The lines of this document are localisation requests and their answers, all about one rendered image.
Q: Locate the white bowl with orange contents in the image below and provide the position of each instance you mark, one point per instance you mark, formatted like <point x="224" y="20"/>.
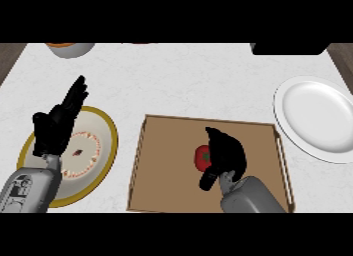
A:
<point x="69" y="49"/>

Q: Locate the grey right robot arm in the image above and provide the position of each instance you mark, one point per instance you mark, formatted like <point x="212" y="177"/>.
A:
<point x="246" y="195"/>

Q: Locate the brown wooden tray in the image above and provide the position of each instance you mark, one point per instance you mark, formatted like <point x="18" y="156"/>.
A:
<point x="173" y="160"/>

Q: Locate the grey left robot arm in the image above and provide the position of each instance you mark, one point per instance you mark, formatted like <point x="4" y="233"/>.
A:
<point x="29" y="190"/>

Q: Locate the gold-rimmed patterned plate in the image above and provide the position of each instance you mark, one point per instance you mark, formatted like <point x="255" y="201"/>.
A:
<point x="91" y="146"/>

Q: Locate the red tomato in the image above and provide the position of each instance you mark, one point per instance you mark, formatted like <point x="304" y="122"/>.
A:
<point x="201" y="158"/>

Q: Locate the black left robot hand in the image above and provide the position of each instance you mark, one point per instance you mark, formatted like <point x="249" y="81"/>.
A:
<point x="60" y="123"/>

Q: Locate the plain white plate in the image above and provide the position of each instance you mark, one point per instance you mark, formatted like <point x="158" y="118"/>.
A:
<point x="319" y="118"/>

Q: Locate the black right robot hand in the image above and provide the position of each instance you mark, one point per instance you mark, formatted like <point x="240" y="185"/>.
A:
<point x="227" y="151"/>

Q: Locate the black appliance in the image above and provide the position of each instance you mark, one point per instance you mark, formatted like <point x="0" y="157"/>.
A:
<point x="289" y="48"/>

